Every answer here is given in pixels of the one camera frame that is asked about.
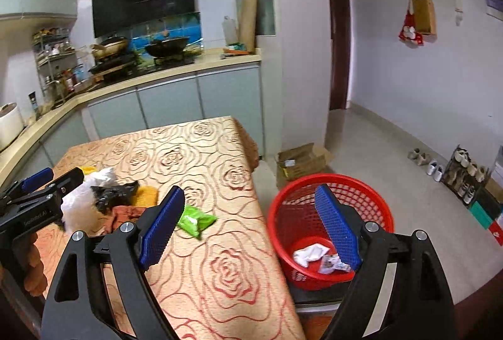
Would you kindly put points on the shoe rack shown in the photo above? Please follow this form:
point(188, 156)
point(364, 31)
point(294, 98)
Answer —
point(465, 175)

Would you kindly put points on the scenic backsplash panel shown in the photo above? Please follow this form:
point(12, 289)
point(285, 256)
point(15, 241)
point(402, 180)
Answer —
point(173, 27)

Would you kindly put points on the open cardboard box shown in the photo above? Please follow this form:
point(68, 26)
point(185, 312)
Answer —
point(298, 163)

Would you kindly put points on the black tube bottle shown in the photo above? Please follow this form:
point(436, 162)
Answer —
point(33, 104)

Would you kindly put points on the dark stool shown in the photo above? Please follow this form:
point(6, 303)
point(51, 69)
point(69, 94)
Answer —
point(314, 296)

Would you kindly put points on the metal spice rack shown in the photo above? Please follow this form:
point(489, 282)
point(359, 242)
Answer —
point(55, 65)

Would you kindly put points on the white plastic bag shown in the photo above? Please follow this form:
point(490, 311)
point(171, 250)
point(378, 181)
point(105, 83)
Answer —
point(76, 206)

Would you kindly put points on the crumpled white tissue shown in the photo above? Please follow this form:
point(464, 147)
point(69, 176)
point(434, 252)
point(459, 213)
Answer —
point(310, 253)

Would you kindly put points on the white wall fixture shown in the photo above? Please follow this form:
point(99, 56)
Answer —
point(458, 6)

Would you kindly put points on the rose-patterned tablecloth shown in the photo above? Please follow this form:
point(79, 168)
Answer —
point(220, 167)

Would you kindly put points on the black gas stove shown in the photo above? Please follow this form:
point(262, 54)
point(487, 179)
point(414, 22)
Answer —
point(118, 63)

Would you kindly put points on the black plastic bag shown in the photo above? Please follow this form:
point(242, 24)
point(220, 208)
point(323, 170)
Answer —
point(110, 194)

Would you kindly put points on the clear plastic bottle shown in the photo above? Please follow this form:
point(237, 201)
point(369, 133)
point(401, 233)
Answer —
point(230, 31)

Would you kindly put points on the white rice cooker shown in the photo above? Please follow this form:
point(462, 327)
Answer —
point(10, 126)

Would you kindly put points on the person's left hand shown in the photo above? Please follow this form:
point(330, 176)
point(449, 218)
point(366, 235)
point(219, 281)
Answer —
point(35, 277)

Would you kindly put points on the yellow wrapper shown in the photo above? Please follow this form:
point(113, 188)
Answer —
point(88, 170)
point(145, 196)

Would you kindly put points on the pair of white shoes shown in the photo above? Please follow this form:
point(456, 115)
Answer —
point(435, 170)

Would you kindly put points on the green snack packet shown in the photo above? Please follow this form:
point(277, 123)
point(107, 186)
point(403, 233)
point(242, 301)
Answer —
point(194, 221)

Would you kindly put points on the brown paper bag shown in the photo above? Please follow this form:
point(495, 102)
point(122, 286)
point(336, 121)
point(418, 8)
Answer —
point(423, 16)

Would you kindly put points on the golden frying pan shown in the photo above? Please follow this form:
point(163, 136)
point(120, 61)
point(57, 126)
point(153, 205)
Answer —
point(110, 47)

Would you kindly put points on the dark wooden door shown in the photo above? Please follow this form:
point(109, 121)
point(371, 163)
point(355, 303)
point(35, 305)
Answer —
point(338, 29)

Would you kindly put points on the grey kitchen counter cabinets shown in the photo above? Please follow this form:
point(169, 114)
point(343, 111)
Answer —
point(220, 96)

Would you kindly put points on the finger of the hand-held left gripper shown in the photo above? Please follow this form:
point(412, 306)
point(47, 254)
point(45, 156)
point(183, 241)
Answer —
point(37, 179)
point(68, 179)

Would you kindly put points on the orange brown cloth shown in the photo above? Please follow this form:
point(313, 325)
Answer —
point(125, 214)

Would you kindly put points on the red plastic mesh basket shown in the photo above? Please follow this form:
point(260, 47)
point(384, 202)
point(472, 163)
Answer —
point(298, 206)

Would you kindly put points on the green box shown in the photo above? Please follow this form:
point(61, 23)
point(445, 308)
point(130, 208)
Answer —
point(483, 215)

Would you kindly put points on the wooden cutting board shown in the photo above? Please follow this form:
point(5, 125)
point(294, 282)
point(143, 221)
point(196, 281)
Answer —
point(248, 22)

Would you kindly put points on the crumpled printed wrapper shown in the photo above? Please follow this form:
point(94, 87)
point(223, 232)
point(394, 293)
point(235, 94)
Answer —
point(332, 264)

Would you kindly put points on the red hanging decoration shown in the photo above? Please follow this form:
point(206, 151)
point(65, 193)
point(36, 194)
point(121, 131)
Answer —
point(408, 33)

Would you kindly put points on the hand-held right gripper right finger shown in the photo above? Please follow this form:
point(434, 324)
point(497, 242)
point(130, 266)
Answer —
point(338, 226)

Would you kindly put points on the red and white box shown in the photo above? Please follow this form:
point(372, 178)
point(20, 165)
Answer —
point(497, 234)

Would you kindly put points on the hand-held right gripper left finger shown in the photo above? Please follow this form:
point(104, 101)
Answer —
point(162, 230)

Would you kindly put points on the pair of beige shoes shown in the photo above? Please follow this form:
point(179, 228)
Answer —
point(418, 156)

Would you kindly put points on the black wok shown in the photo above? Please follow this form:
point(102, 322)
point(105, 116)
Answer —
point(167, 45)

